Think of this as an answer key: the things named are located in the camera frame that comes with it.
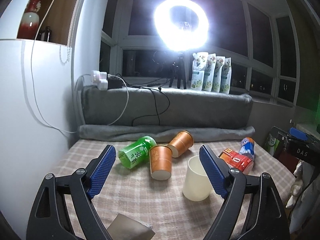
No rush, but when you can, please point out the grey sofa backrest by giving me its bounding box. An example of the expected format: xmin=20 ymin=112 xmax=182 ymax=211
xmin=81 ymin=86 xmax=253 ymax=129

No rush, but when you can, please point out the ring light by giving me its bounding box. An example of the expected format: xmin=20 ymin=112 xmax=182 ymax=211
xmin=153 ymin=0 xmax=209 ymax=52

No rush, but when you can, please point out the white plastic cup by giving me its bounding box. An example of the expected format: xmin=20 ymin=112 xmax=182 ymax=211
xmin=182 ymin=155 xmax=213 ymax=202

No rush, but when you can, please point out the white cable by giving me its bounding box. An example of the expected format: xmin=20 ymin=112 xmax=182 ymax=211
xmin=30 ymin=0 xmax=131 ymax=133

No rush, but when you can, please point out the black tripod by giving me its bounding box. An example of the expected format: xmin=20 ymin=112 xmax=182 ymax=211
xmin=169 ymin=53 xmax=187 ymax=89

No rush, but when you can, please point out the white power strip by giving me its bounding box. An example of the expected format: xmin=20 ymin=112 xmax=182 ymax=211
xmin=91 ymin=70 xmax=108 ymax=90

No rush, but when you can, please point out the orange paper cup near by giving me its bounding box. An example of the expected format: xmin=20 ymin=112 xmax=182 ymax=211
xmin=149 ymin=145 xmax=172 ymax=181

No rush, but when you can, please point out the orange paper cup far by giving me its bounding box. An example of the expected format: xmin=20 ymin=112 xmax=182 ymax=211
xmin=168 ymin=131 xmax=194 ymax=158

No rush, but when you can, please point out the checkered beige cloth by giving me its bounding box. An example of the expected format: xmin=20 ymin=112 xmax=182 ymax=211
xmin=47 ymin=138 xmax=296 ymax=240

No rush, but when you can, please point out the red white vase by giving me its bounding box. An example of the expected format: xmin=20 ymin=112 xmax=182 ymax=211
xmin=17 ymin=0 xmax=44 ymax=40

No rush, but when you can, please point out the blue orange drink bottle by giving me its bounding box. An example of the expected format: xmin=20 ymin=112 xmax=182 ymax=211
xmin=239 ymin=137 xmax=255 ymax=160

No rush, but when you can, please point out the red drink bottle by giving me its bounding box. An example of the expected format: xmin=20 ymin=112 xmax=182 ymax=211
xmin=219 ymin=148 xmax=254 ymax=174

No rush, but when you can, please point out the dark glass bottle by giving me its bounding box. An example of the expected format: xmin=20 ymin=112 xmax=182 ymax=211
xmin=41 ymin=26 xmax=52 ymax=42

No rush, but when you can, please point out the white plush toy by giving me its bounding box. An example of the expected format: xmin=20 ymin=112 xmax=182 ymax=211
xmin=286 ymin=160 xmax=305 ymax=210

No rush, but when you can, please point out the refill pouch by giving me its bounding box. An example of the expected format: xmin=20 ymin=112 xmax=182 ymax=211
xmin=190 ymin=52 xmax=209 ymax=90
xmin=202 ymin=53 xmax=216 ymax=92
xmin=212 ymin=56 xmax=225 ymax=93
xmin=220 ymin=57 xmax=232 ymax=94

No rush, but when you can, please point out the grey paper piece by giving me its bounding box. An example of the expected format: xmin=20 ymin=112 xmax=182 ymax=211
xmin=107 ymin=213 xmax=155 ymax=240

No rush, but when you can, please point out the black cable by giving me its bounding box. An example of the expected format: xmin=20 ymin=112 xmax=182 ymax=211
xmin=113 ymin=73 xmax=190 ymax=127

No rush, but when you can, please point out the orange paper cup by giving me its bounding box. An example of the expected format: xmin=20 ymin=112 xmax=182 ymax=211
xmin=168 ymin=131 xmax=194 ymax=158
xmin=149 ymin=145 xmax=172 ymax=181

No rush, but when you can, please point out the green tea bottle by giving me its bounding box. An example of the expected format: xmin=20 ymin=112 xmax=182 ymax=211
xmin=118 ymin=136 xmax=157 ymax=169

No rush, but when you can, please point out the green white box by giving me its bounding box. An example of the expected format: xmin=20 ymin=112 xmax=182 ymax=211
xmin=264 ymin=133 xmax=279 ymax=156

